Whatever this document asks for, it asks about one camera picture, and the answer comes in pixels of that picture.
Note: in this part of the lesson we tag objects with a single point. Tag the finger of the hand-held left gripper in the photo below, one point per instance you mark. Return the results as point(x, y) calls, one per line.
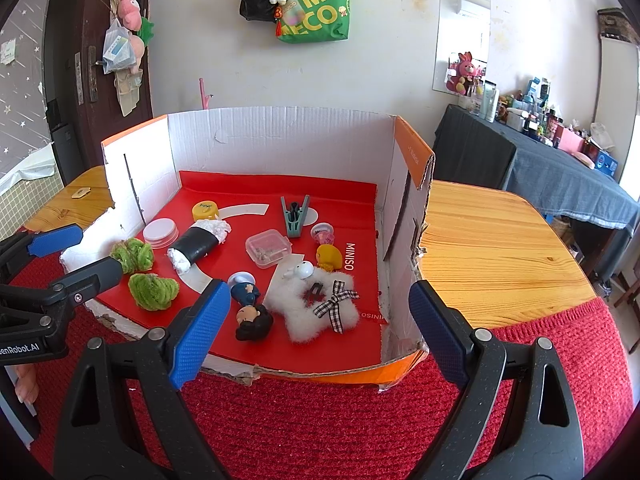
point(95, 277)
point(55, 240)

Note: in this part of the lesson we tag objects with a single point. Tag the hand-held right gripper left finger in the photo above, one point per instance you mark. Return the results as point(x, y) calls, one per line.
point(200, 330)

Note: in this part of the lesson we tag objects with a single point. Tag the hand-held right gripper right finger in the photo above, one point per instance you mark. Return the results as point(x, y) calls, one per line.
point(440, 330)

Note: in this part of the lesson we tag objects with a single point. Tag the green pink crochet scrunchie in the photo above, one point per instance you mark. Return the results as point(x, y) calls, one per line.
point(132, 255)

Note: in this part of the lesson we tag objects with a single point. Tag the black-haired doll figurine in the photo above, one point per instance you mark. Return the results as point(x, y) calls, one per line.
point(252, 322)

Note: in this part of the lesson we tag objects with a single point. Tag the white lid jar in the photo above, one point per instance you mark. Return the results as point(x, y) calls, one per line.
point(160, 232)

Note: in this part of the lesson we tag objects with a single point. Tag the white fluffy hair clip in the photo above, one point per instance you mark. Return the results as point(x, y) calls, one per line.
point(295, 310)

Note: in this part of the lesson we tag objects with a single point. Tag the clear plastic box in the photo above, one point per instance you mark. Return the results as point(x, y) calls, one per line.
point(267, 249)

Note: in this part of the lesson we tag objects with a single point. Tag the yellow lid jar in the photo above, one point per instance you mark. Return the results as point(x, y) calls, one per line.
point(206, 210)

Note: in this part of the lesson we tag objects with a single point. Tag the yellow figurine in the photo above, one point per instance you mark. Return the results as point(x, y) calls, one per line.
point(329, 257)

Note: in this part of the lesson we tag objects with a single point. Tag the teal plastic clip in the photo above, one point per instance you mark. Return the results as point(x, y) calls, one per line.
point(295, 220)

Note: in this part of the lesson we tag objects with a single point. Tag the small pink round container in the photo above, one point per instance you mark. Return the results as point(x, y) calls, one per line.
point(322, 234)

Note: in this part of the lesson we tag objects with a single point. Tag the red and white cardboard box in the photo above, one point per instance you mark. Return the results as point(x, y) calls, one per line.
point(300, 135)

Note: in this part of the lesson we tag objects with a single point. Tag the person's left hand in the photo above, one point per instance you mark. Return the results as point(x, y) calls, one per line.
point(26, 385)

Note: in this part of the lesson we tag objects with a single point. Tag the small wooden tag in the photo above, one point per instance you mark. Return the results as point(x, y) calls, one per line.
point(81, 192)

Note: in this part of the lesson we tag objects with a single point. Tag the white cloth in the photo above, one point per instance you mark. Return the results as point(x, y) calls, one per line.
point(27, 167)

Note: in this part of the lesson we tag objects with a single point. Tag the dark brown door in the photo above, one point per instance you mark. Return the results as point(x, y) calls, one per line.
point(95, 130)

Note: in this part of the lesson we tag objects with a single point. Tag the red knitted blanket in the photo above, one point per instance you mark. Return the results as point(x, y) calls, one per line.
point(325, 435)

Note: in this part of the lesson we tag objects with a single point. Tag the grey star curtain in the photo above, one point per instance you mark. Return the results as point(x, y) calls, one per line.
point(22, 85)

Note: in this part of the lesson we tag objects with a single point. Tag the beige cloth bag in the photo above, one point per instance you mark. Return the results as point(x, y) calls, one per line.
point(129, 92)

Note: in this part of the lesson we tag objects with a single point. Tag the desk with blue cloth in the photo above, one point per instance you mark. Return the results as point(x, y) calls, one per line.
point(560, 180)

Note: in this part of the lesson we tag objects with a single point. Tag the clear plastic bag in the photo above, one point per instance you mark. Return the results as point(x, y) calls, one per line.
point(117, 50)

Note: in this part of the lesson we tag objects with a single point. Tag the pink stick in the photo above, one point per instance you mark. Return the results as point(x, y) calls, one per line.
point(205, 95)

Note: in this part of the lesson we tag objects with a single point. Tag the peach plush toy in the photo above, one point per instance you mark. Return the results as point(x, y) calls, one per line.
point(140, 47)

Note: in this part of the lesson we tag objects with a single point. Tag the cluster of desk bottles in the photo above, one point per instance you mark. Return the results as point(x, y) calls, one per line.
point(540, 120)

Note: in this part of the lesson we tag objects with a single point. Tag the pink plush toy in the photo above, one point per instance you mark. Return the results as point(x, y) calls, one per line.
point(129, 12)

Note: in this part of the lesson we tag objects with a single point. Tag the pink rabbit plush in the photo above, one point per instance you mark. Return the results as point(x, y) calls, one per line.
point(461, 75)

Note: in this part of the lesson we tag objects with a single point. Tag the white wardrobe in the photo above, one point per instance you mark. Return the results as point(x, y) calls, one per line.
point(617, 110)

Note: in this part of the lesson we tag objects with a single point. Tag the red tassel charm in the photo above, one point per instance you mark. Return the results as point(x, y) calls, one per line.
point(278, 20)

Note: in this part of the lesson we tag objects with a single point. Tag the green tote bag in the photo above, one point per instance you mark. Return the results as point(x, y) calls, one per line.
point(320, 15)

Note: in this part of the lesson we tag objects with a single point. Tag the patterned storage box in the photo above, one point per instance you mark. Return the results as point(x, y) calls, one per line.
point(617, 25)

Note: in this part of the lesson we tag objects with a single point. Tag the wall mirror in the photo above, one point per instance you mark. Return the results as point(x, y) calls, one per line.
point(462, 15)

